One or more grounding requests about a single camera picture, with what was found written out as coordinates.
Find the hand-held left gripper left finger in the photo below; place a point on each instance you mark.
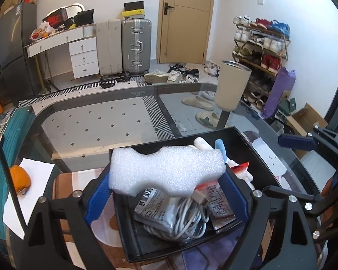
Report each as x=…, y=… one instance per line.
x=100, y=199

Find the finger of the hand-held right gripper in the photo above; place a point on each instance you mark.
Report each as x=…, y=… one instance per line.
x=284, y=192
x=295, y=142

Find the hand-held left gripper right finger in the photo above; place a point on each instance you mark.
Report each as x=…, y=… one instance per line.
x=235, y=199

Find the small white sachet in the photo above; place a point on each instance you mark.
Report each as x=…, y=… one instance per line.
x=219, y=205

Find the red white snack packet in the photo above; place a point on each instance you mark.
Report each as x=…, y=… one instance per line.
x=239, y=168

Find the large white medicine sachet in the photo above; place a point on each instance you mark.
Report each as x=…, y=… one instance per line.
x=152, y=205

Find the white plush toy blue ear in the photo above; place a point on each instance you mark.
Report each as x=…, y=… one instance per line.
x=204, y=143

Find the black cardboard box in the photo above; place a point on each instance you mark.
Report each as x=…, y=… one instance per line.
x=146, y=247

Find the white foam block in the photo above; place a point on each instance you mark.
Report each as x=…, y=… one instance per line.
x=163, y=168

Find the brown cardboard box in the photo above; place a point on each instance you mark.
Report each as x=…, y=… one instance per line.
x=304, y=121

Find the purple bag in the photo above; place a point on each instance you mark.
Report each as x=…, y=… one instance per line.
x=280, y=92

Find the white paper sheet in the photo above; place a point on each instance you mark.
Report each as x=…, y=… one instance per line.
x=31, y=205

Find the beige slipper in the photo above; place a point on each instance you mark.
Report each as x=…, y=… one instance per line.
x=198, y=104
x=211, y=119

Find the orange fruit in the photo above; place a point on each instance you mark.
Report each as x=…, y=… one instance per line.
x=18, y=180

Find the wooden shoe rack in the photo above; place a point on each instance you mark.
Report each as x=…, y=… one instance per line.
x=281, y=50

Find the shoe rack with shoes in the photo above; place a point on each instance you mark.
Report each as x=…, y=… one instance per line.
x=267, y=42

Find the black white patterned rug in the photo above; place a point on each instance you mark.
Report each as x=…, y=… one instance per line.
x=87, y=95

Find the blue bag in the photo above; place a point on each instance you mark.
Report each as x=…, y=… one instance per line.
x=280, y=27

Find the black sandals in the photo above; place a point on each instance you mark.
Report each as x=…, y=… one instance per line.
x=112, y=81

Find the pile of loose shoes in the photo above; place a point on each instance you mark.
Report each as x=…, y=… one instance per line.
x=180, y=74

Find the white desk with drawers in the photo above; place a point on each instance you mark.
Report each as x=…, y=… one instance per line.
x=83, y=50

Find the beige suitcase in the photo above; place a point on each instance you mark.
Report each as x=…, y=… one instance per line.
x=109, y=47

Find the silver suitcase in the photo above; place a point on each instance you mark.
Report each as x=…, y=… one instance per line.
x=136, y=47

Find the wooden door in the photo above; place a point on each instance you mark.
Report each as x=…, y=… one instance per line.
x=186, y=28

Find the black refrigerator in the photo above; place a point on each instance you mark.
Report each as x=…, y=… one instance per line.
x=17, y=47

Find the plastic bag with fruit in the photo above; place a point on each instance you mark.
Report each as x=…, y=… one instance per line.
x=43, y=32

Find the black bag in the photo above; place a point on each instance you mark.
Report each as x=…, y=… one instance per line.
x=84, y=17

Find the red black shoe box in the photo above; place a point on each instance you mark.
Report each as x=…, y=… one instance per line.
x=55, y=18

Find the yellow box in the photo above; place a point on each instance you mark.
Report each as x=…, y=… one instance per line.
x=133, y=14

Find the small black box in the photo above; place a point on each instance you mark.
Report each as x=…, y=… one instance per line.
x=133, y=6

